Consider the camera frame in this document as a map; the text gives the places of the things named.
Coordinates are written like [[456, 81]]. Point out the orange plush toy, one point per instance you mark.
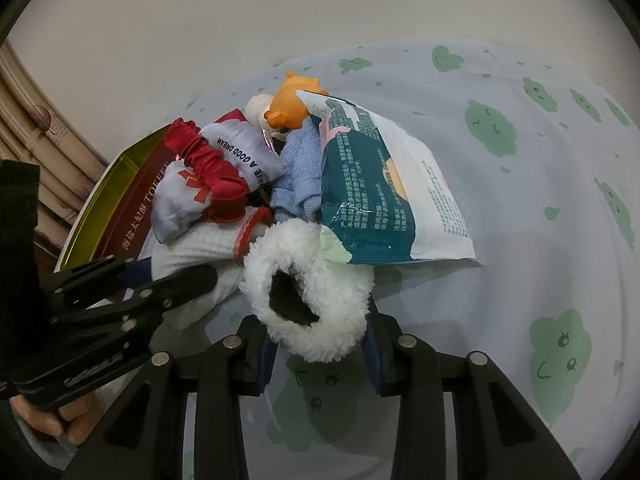
[[286, 110]]

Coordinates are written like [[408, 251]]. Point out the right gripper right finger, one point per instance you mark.
[[498, 434]]

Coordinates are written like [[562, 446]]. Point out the teal white snack bag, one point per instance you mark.
[[384, 199]]

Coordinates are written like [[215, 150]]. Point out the white fluffy plush item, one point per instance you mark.
[[314, 307]]

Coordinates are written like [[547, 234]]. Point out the red gold tin box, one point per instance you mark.
[[115, 219]]

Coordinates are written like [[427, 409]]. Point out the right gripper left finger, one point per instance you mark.
[[141, 435]]

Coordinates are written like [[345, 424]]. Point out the white cotton glove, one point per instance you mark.
[[219, 245]]

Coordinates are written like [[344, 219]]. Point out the grey printed sock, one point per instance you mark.
[[175, 205]]

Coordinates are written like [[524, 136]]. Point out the person's left hand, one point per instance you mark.
[[76, 420]]

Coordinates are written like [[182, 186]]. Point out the beige patterned curtain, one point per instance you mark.
[[32, 130]]

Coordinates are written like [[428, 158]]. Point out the white pompom ball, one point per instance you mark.
[[255, 110]]

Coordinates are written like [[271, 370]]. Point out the light blue towel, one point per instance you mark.
[[297, 194]]

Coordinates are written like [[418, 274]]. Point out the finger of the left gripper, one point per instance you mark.
[[103, 279], [151, 301]]

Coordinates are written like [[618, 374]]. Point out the blue cloud-print bedsheet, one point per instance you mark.
[[544, 166]]

